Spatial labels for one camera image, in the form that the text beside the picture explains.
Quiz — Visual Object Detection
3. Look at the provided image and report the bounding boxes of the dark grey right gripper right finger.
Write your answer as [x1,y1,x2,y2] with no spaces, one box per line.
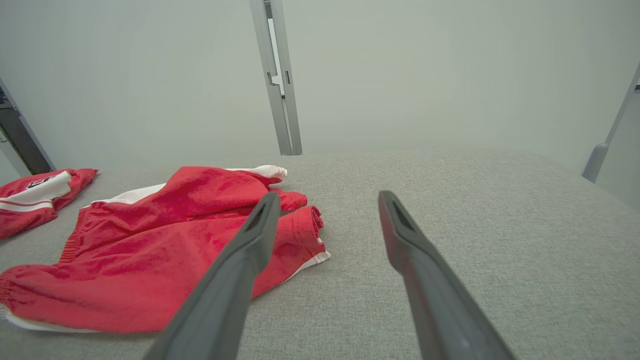
[378,190,516,360]

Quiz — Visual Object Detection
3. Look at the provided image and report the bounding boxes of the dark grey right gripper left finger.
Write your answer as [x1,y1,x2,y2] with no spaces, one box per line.
[142,192,282,360]

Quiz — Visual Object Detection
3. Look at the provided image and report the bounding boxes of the red white-trimmed shorts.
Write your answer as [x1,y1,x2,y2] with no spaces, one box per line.
[0,164,332,334]

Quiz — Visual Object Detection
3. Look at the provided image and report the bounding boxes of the red basketball jersey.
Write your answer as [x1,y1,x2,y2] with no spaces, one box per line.
[0,168,99,240]

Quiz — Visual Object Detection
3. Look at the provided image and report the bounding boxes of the grey partition joint post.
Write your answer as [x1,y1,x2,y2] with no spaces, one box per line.
[249,0,304,156]

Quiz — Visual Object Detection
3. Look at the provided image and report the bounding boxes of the grey partition corner post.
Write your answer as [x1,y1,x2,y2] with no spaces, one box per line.
[581,61,640,184]

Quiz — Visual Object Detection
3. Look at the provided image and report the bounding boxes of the grey metal bracket left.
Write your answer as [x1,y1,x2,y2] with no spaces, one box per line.
[0,79,57,177]

